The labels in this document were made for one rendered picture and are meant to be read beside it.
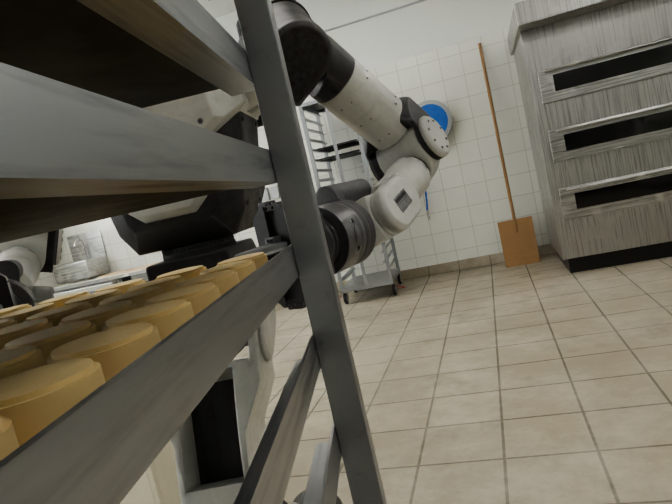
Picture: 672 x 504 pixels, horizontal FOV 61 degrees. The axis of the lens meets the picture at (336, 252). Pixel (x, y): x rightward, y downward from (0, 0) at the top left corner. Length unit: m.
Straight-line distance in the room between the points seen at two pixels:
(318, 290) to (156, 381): 0.34
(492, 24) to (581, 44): 1.25
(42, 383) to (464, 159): 5.43
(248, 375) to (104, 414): 0.66
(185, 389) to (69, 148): 0.10
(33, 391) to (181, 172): 0.12
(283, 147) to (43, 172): 0.37
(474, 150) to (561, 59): 1.34
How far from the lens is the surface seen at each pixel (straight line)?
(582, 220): 4.66
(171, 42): 0.38
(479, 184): 5.60
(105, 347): 0.27
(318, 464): 0.57
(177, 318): 0.33
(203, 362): 0.25
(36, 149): 0.17
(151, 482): 1.99
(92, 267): 6.82
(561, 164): 4.62
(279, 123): 0.53
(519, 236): 5.38
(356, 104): 0.94
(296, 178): 0.53
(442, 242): 5.66
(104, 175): 0.20
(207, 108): 0.82
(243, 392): 0.83
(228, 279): 0.43
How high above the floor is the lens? 1.02
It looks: 6 degrees down
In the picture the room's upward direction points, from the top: 13 degrees counter-clockwise
